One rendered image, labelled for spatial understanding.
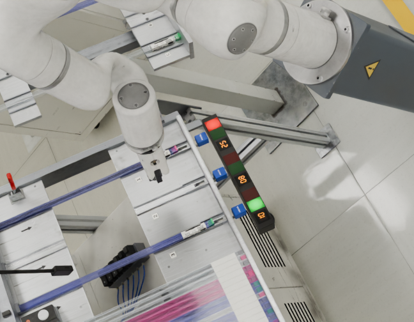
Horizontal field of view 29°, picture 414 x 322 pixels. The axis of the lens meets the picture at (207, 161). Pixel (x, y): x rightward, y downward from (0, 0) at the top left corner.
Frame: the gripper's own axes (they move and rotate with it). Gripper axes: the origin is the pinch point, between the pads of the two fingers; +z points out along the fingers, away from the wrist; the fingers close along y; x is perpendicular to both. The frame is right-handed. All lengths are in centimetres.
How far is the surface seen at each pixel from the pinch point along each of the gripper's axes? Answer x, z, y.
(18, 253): 36.2, 15.8, 2.5
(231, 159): -20.1, 14.9, 3.0
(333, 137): -63, 65, 22
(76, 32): -2, 61, 96
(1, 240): 38.8, 15.9, 7.6
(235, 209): -14.8, 13.0, -10.8
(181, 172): -7.3, 14.4, 4.8
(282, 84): -58, 68, 50
